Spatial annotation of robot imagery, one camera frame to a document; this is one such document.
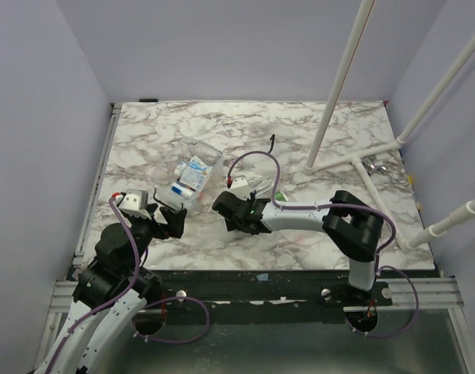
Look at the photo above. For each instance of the clear plastic medicine box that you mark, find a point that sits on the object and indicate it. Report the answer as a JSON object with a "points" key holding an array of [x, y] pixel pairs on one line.
{"points": [[183, 151]]}

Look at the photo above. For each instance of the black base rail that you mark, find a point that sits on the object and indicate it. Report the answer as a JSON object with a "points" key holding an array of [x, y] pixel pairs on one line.
{"points": [[230, 297]]}

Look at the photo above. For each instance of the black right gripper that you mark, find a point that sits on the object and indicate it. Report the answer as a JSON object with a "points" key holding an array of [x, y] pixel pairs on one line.
{"points": [[234, 210]]}

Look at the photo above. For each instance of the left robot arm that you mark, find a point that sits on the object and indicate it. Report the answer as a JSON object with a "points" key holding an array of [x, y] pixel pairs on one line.
{"points": [[114, 286]]}

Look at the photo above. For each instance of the white paper sachets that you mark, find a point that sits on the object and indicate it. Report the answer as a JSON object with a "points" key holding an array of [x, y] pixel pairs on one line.
{"points": [[261, 187]]}

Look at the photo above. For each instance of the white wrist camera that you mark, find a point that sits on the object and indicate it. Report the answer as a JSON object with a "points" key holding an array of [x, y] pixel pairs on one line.
{"points": [[240, 188], [134, 203]]}

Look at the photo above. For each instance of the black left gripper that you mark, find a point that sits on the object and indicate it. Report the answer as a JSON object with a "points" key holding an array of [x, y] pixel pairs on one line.
{"points": [[175, 220]]}

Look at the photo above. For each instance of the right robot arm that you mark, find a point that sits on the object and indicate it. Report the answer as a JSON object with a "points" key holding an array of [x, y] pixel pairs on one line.
{"points": [[353, 226]]}

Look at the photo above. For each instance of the small green medicine carton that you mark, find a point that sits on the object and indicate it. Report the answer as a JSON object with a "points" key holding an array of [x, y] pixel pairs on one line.
{"points": [[281, 197]]}

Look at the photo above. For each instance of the white pvc pipe frame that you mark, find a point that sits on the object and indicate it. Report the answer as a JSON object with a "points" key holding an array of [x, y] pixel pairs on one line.
{"points": [[442, 57]]}

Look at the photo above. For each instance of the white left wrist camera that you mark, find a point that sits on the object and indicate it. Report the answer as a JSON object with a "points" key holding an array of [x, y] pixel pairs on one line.
{"points": [[134, 203]]}

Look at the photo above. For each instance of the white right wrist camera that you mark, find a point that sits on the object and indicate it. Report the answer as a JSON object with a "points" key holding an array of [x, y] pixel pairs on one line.
{"points": [[240, 188]]}

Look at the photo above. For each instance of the white plastic bottle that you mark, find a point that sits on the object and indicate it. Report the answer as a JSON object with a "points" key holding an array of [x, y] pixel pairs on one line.
{"points": [[179, 169]]}

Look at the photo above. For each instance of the white gauze roll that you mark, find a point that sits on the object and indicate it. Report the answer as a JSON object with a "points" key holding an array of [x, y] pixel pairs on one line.
{"points": [[182, 190]]}

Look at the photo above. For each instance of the blue white gauze dressing pack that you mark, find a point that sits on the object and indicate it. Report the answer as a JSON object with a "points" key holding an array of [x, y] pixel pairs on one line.
{"points": [[195, 173]]}

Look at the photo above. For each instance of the metal clamp on pipe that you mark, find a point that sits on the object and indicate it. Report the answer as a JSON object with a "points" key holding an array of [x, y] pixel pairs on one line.
{"points": [[372, 166]]}

